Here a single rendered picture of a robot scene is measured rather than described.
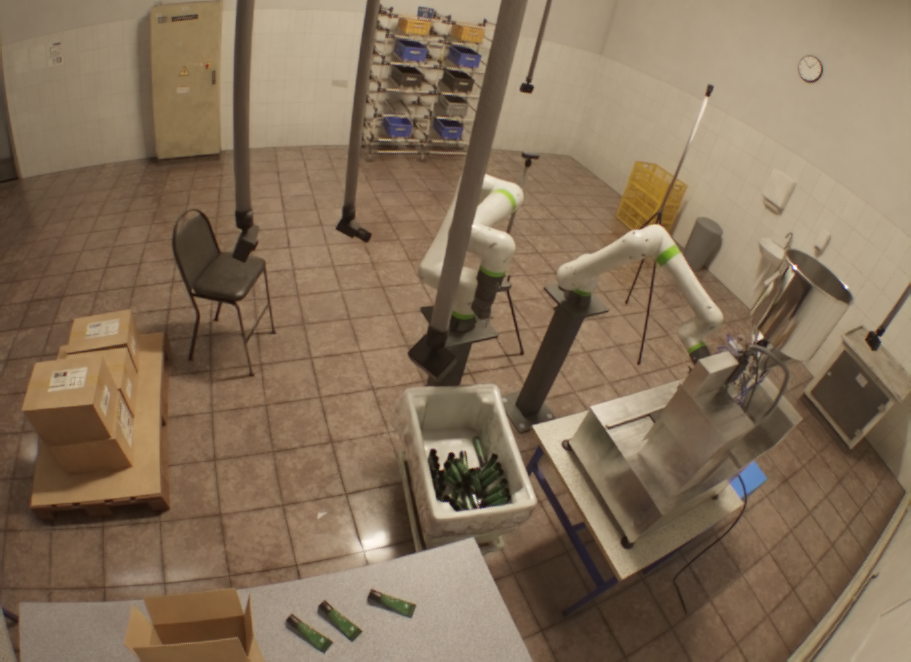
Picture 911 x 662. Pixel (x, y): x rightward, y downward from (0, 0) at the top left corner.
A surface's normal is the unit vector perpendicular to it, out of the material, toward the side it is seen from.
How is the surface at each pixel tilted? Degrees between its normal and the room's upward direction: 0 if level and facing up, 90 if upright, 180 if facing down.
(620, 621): 0
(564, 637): 0
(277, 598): 0
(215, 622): 55
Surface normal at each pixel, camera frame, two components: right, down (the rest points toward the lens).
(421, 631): 0.19, -0.75
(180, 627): 0.41, 0.11
